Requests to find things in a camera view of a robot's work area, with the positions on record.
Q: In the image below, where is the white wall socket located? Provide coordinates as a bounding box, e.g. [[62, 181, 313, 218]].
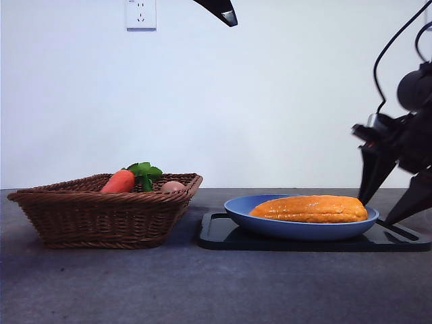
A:
[[126, 0, 157, 32]]

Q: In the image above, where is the yellow corn cob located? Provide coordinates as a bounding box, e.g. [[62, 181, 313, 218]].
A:
[[249, 194, 369, 224]]

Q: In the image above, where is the long black cable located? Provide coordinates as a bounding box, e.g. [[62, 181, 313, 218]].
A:
[[373, 0, 431, 117]]

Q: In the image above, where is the blue round plate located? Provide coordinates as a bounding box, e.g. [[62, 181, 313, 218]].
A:
[[223, 194, 380, 241]]

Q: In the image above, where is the brown wicker basket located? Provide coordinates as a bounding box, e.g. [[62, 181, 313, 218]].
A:
[[7, 172, 204, 250]]

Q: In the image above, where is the brown egg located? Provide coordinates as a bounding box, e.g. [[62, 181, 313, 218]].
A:
[[160, 181, 187, 195]]

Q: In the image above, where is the short looped black cable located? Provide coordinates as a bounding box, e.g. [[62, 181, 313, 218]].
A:
[[414, 25, 432, 65]]

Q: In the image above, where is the orange carrot with green leaves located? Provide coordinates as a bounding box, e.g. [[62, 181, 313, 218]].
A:
[[100, 161, 164, 194]]

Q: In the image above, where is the black tray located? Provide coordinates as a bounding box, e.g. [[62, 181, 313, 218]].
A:
[[198, 211, 432, 252]]

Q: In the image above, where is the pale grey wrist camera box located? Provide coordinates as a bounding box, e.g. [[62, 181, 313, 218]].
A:
[[367, 113, 391, 132]]

